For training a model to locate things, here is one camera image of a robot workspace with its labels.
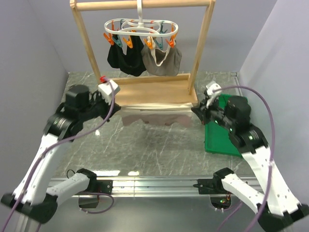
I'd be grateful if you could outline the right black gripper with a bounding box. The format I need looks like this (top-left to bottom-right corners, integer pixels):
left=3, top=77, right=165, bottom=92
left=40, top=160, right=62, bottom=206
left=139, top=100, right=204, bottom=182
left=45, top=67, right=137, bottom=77
left=191, top=94, right=235, bottom=131

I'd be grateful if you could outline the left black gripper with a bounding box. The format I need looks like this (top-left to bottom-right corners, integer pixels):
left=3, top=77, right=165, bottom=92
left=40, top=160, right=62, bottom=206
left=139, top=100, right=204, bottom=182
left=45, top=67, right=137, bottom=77
left=79, top=91, right=121, bottom=122

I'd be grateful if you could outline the pink beige underwear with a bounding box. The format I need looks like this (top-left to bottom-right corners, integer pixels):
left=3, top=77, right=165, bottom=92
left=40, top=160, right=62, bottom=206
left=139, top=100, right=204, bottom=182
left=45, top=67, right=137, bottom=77
left=117, top=103, right=193, bottom=127

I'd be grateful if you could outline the white plastic clip hanger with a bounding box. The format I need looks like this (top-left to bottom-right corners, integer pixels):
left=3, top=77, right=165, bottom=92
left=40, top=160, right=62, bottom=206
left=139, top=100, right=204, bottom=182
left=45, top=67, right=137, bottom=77
left=103, top=0, right=179, bottom=50

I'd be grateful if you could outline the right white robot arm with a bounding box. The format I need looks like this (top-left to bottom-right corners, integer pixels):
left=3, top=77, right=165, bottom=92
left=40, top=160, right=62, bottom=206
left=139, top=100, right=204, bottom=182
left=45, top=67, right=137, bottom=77
left=191, top=96, right=309, bottom=232

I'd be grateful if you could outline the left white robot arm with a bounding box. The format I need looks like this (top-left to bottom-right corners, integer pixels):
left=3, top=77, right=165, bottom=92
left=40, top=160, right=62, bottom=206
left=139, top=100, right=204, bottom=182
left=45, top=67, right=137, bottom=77
left=1, top=80, right=121, bottom=224

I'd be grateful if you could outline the black underwear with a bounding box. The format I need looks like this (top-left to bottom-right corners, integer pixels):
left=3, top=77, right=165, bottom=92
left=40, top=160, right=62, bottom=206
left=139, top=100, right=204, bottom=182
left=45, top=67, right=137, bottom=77
left=107, top=36, right=146, bottom=76

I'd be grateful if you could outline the grey underwear white trim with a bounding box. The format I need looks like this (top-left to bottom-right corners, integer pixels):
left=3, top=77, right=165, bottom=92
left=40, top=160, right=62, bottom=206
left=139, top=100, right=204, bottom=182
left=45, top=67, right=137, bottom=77
left=141, top=44, right=182, bottom=76

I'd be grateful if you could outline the green plastic bin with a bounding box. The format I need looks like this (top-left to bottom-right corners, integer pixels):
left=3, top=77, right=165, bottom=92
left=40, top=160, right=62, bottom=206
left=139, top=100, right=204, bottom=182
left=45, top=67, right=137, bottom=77
left=205, top=94, right=251, bottom=157

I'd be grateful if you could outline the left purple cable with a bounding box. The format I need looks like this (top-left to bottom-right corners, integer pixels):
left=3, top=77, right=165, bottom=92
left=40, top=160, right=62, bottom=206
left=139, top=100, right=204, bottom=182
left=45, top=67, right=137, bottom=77
left=0, top=79, right=116, bottom=232

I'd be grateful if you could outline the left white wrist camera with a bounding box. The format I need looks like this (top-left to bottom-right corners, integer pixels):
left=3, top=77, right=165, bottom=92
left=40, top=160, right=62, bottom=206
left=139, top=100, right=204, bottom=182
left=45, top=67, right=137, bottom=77
left=98, top=76, right=120, bottom=105

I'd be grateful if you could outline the wooden hanging rack frame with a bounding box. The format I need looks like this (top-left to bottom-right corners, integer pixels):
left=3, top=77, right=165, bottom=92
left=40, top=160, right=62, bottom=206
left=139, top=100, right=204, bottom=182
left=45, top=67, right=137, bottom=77
left=70, top=0, right=216, bottom=106

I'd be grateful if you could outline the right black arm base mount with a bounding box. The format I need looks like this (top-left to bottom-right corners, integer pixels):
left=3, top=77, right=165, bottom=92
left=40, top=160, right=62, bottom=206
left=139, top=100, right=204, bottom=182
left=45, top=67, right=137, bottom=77
left=193, top=179, right=218, bottom=195

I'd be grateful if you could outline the aluminium rail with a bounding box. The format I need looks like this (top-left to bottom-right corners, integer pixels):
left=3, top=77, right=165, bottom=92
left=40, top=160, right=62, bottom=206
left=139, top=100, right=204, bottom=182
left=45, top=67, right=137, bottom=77
left=98, top=175, right=212, bottom=198

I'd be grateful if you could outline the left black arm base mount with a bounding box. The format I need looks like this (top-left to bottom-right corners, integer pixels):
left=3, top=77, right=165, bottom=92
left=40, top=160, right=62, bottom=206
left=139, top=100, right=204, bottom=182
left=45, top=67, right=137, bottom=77
left=94, top=180, right=113, bottom=195

